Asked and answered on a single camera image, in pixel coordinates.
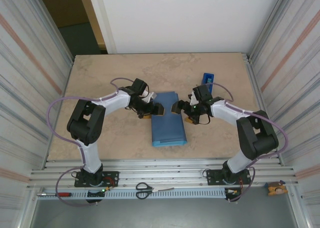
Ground blue wrapping paper sheet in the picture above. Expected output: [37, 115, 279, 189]
[150, 90, 188, 148]

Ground blue tape dispenser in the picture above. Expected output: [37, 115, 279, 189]
[201, 72, 216, 94]

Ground black electronics module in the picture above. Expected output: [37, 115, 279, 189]
[85, 186, 112, 204]
[224, 187, 243, 203]

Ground brown wooden door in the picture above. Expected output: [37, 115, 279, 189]
[35, 0, 90, 29]

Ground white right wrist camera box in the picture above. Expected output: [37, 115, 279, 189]
[188, 92, 199, 106]

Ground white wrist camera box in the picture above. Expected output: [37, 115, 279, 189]
[188, 92, 199, 106]
[141, 91, 158, 104]

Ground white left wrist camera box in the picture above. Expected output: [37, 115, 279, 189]
[141, 91, 158, 104]

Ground aluminium rail frame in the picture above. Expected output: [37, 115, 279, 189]
[29, 158, 300, 189]

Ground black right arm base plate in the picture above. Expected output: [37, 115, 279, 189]
[206, 169, 252, 186]

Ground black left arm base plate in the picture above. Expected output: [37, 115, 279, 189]
[74, 171, 120, 188]

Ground slotted pale cable duct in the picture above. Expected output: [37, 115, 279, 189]
[37, 187, 227, 200]

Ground black-handled scissors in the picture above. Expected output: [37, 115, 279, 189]
[135, 182, 175, 200]

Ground tan wooden door frame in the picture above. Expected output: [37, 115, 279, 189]
[76, 0, 109, 50]

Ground red-handled screwdriver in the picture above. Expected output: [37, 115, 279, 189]
[37, 192, 73, 198]

